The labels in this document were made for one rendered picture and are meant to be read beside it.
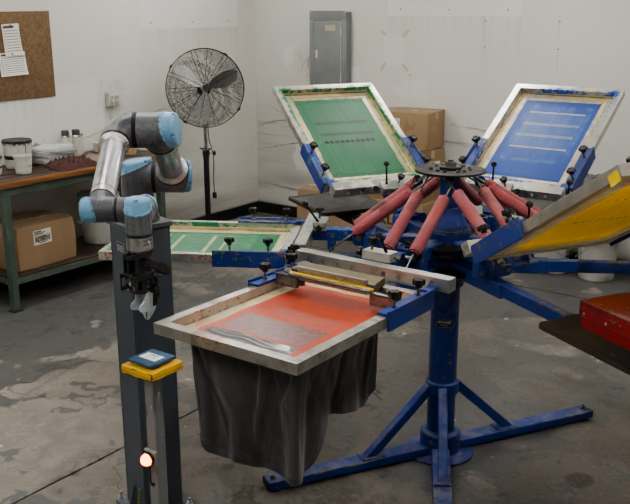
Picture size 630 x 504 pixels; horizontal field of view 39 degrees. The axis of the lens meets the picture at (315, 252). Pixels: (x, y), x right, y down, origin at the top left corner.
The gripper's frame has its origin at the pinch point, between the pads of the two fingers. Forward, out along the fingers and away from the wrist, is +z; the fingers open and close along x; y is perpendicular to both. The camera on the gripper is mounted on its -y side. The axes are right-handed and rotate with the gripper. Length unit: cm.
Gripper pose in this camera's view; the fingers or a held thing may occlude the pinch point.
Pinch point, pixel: (149, 314)
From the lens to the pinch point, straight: 266.3
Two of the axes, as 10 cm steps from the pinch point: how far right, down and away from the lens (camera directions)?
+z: 0.0, 9.6, 2.7
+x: 8.1, 1.6, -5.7
